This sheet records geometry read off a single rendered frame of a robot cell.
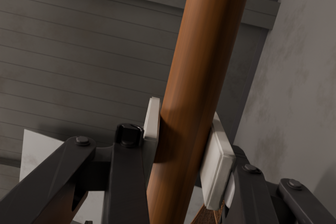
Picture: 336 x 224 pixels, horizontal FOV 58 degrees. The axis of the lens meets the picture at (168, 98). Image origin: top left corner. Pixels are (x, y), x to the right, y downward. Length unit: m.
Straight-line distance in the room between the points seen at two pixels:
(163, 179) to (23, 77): 4.04
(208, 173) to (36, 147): 4.06
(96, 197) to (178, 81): 3.92
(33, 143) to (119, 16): 1.91
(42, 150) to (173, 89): 4.02
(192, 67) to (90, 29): 3.66
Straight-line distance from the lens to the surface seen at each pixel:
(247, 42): 3.81
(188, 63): 0.15
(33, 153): 4.26
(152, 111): 0.17
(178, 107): 0.16
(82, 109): 4.05
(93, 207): 4.15
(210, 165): 0.16
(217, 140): 0.16
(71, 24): 3.86
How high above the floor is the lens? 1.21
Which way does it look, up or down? 4 degrees down
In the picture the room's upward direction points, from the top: 78 degrees counter-clockwise
